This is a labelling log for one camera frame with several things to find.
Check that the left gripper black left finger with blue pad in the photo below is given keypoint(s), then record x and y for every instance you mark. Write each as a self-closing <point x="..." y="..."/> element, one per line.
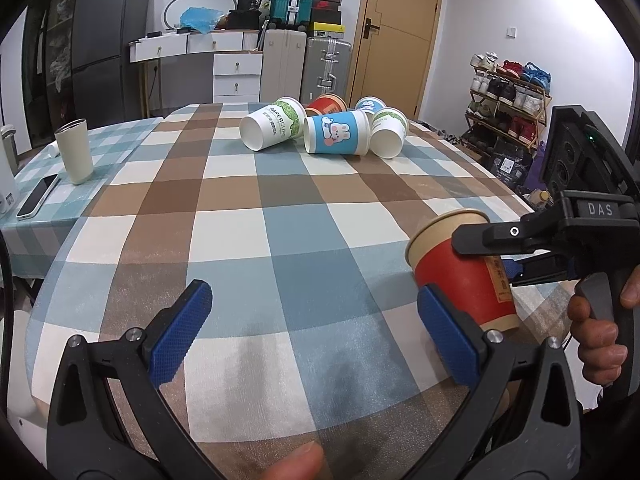
<point x="108" y="419"/>

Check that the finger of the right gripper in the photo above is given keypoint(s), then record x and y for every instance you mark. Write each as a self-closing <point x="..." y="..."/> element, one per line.
<point x="550" y="267"/>
<point x="539" y="230"/>

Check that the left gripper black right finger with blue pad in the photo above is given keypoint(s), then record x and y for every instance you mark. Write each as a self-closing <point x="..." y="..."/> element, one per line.
<point x="520" y="418"/>

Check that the red paper cup front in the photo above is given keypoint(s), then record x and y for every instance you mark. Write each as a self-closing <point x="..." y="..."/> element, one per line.
<point x="477" y="286"/>

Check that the red paper cup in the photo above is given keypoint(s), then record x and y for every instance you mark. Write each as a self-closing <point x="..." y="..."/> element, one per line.
<point x="477" y="286"/>
<point x="326" y="104"/>

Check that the white green paper cup right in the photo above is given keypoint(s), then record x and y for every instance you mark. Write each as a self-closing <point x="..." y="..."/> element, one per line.
<point x="388" y="132"/>

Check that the white green paper cup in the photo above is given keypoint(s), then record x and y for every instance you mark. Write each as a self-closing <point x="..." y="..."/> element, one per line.
<point x="388" y="132"/>
<point x="275" y="123"/>

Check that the blue white paper cup back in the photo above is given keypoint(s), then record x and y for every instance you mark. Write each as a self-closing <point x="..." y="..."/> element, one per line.
<point x="370" y="103"/>

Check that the blue rabbit paper cup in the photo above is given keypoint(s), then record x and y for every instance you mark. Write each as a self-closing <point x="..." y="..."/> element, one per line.
<point x="346" y="133"/>

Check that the red paper cup back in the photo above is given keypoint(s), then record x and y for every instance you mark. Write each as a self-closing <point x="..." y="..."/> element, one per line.
<point x="326" y="104"/>

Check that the white green paper cup left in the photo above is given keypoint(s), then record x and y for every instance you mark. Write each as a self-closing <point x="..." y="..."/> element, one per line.
<point x="275" y="123"/>

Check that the person right hand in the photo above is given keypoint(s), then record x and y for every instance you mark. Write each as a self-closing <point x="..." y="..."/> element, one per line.
<point x="598" y="351"/>

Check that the person left thumb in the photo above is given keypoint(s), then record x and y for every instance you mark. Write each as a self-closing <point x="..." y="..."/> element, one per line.
<point x="304" y="463"/>

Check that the wooden shoe rack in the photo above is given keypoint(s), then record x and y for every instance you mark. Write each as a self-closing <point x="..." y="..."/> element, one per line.
<point x="509" y="107"/>

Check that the checkered tablecloth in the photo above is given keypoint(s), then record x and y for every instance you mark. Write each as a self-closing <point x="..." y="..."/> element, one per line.
<point x="313" y="334"/>

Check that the white smartphone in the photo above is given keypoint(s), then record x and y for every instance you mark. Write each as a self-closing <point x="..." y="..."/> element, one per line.
<point x="37" y="197"/>

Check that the wooden door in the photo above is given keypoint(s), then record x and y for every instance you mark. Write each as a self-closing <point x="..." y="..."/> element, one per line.
<point x="394" y="42"/>

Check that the silver suitcase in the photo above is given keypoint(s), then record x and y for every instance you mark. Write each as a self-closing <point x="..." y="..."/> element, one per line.
<point x="326" y="68"/>

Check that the white kettle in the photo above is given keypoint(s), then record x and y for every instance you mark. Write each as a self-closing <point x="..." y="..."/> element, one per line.
<point x="8" y="169"/>

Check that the cream tumbler mug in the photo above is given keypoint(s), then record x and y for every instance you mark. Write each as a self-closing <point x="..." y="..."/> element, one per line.
<point x="73" y="144"/>

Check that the stacked shoe boxes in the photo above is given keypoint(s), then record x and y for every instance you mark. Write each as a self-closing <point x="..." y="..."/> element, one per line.
<point x="326" y="19"/>

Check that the beige suitcase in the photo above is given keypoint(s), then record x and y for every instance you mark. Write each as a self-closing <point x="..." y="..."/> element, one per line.
<point x="283" y="56"/>

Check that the white drawer desk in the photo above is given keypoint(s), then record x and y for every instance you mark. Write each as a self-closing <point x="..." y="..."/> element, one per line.
<point x="224" y="66"/>

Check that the dark bookshelf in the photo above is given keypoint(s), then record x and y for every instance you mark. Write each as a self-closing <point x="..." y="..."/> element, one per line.
<point x="47" y="68"/>

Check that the blue plastic bag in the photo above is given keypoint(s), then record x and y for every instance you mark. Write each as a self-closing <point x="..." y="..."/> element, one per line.
<point x="201" y="19"/>

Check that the dark grey refrigerator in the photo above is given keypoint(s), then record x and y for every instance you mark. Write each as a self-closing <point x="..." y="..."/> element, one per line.
<point x="106" y="85"/>

